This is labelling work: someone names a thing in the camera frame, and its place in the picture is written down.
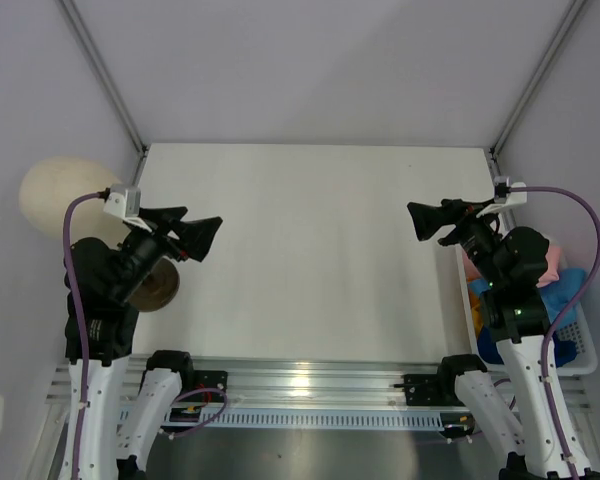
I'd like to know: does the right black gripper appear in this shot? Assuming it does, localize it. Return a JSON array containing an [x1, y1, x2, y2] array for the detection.
[[406, 197, 505, 288]]

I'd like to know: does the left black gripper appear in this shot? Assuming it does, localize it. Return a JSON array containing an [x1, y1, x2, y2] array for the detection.
[[111, 205, 221, 299]]

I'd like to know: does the pink bucket hat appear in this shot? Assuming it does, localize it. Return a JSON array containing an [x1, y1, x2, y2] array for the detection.
[[461, 244, 562, 288]]

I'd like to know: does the blue bucket hat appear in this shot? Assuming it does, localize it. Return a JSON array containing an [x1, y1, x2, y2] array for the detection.
[[468, 268, 587, 328]]

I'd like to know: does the cream mannequin head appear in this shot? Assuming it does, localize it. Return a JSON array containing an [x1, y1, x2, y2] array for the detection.
[[19, 156, 180, 312]]

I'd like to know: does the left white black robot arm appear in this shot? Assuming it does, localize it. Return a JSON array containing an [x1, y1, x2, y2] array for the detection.
[[60, 207, 222, 479]]

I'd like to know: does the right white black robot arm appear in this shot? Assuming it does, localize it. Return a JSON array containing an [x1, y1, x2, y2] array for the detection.
[[407, 199, 600, 479]]

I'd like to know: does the yellow hat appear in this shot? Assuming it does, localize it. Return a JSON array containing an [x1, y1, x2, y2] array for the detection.
[[469, 292, 484, 338]]

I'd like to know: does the white plastic basket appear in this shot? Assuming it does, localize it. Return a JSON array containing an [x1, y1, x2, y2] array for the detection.
[[455, 246, 598, 376]]

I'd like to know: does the dark blue hat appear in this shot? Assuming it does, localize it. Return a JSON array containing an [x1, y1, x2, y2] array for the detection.
[[477, 327, 577, 367]]

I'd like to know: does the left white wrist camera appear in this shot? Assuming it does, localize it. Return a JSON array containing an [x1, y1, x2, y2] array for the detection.
[[103, 184, 141, 221]]

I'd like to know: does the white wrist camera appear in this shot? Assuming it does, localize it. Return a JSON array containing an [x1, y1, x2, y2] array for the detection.
[[476, 176, 527, 218], [103, 184, 141, 221]]

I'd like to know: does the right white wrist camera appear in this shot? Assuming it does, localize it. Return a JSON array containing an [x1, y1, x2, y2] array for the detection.
[[476, 176, 527, 218]]

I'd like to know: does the aluminium mounting rail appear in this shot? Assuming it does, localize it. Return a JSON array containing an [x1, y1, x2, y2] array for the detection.
[[45, 355, 591, 411]]

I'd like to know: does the white slotted cable duct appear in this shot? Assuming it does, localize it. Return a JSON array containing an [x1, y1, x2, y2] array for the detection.
[[114, 402, 474, 430]]

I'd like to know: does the left aluminium corner post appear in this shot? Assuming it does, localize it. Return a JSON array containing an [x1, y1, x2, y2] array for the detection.
[[55, 0, 147, 157]]

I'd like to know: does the aluminium corner post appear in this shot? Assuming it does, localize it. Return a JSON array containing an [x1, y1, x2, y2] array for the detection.
[[489, 0, 591, 163], [55, 0, 147, 157]]

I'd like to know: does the right aluminium corner post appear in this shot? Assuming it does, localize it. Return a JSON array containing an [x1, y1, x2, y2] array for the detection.
[[489, 0, 591, 163]]

